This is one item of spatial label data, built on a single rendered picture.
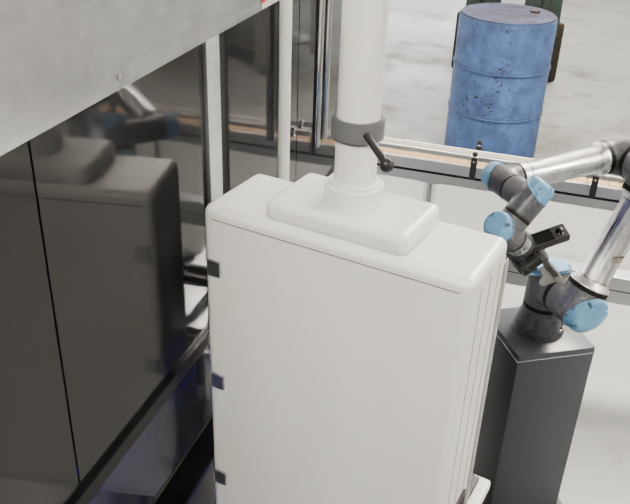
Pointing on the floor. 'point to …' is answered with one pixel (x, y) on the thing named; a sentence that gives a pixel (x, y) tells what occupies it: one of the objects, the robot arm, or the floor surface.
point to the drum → (500, 77)
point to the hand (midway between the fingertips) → (553, 261)
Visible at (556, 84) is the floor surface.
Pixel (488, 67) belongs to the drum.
